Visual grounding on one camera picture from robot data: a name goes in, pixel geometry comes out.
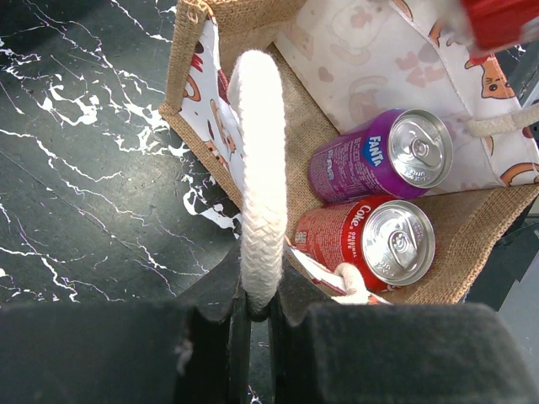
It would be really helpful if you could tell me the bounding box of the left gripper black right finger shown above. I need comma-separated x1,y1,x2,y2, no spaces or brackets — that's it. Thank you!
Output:
269,263,538,403

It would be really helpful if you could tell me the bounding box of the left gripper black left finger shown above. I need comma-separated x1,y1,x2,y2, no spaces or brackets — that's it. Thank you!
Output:
1,247,244,403

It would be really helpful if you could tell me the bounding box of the patterned canvas tote bag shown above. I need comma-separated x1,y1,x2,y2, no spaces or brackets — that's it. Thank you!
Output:
159,1,538,304

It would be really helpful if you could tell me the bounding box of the red soda can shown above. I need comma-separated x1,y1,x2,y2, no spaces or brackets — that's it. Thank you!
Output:
446,0,538,56

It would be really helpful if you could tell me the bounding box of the purple can front left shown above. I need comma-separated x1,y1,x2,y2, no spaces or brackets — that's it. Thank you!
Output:
293,195,435,292

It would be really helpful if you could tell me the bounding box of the purple can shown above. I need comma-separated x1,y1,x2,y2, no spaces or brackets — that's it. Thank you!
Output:
293,195,435,292
309,109,453,203

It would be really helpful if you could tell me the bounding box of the purple can front right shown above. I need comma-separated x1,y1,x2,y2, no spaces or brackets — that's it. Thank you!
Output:
309,109,453,203

